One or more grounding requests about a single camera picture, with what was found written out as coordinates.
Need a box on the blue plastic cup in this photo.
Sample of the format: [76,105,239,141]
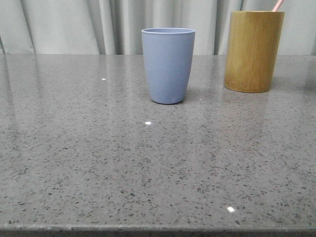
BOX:
[141,28,196,105]

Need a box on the pink chopstick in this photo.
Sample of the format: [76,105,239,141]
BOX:
[272,0,284,12]

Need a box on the bamboo wooden cup holder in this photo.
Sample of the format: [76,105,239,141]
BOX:
[224,11,284,93]

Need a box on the grey curtain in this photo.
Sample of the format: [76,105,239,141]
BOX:
[0,0,316,56]

